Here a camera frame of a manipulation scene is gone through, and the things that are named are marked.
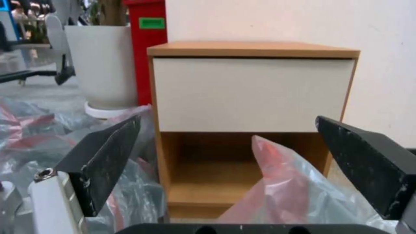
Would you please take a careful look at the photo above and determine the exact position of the black chair base leg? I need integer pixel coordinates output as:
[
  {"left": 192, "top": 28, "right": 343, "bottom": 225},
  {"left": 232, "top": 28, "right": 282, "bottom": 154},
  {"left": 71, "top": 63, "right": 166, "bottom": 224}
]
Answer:
[{"left": 0, "top": 70, "right": 57, "bottom": 86}]

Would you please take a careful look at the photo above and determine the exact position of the person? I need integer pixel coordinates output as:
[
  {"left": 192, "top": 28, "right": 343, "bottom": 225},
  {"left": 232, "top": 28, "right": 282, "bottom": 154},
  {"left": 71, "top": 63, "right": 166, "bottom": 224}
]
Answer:
[{"left": 10, "top": 5, "right": 28, "bottom": 21}]

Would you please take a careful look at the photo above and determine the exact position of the white plant pot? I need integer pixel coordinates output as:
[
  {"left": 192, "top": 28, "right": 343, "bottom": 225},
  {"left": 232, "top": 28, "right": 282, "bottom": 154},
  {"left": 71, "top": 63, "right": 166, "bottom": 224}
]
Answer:
[{"left": 64, "top": 25, "right": 139, "bottom": 110}]

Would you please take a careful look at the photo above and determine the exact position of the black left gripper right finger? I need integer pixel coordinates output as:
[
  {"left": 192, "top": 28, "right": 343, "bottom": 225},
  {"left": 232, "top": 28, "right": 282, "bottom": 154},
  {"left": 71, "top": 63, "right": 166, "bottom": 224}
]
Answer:
[{"left": 315, "top": 116, "right": 416, "bottom": 234}]

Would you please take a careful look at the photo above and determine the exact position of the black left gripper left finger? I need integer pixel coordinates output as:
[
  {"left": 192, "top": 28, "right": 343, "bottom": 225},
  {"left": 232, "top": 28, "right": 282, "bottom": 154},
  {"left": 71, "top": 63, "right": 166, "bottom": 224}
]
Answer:
[{"left": 31, "top": 114, "right": 142, "bottom": 234}]

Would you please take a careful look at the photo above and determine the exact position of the brown plant trunk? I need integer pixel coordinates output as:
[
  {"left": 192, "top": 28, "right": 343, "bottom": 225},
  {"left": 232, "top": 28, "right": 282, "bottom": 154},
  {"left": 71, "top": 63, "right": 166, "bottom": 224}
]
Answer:
[{"left": 97, "top": 0, "right": 127, "bottom": 26}]

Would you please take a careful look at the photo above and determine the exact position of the white pot saucer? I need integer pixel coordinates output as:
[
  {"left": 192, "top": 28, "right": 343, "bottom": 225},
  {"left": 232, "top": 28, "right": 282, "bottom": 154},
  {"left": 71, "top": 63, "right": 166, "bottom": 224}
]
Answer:
[{"left": 84, "top": 101, "right": 148, "bottom": 120}]

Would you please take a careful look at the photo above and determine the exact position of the pale grey office chair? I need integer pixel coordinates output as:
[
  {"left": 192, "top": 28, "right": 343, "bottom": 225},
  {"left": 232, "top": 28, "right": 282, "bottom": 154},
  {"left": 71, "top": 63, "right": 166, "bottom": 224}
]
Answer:
[{"left": 45, "top": 14, "right": 77, "bottom": 86}]

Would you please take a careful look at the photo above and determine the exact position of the white nightstand drawer front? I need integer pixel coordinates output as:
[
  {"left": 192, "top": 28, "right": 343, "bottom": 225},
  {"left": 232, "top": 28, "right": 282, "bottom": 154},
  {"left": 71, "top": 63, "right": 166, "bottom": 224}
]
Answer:
[{"left": 152, "top": 57, "right": 356, "bottom": 134}]

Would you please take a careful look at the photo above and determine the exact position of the red cabinet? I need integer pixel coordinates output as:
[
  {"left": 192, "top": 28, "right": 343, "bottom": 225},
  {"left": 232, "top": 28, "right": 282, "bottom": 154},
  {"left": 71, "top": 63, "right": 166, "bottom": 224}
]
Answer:
[{"left": 123, "top": 0, "right": 168, "bottom": 107}]

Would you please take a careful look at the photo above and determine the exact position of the clear plastic garbage bag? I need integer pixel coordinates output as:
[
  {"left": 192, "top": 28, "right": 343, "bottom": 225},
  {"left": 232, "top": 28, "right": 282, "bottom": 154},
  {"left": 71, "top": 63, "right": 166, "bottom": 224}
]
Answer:
[{"left": 0, "top": 97, "right": 401, "bottom": 234}]

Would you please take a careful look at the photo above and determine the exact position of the wooden nightstand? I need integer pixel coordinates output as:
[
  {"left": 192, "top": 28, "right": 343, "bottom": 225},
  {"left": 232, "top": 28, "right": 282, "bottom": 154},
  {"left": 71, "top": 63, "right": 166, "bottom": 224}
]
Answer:
[{"left": 146, "top": 41, "right": 361, "bottom": 220}]

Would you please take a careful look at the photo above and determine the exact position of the green label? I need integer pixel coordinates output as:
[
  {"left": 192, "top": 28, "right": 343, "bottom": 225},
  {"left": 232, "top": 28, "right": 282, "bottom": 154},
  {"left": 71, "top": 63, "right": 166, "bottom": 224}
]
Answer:
[{"left": 138, "top": 17, "right": 163, "bottom": 29}]

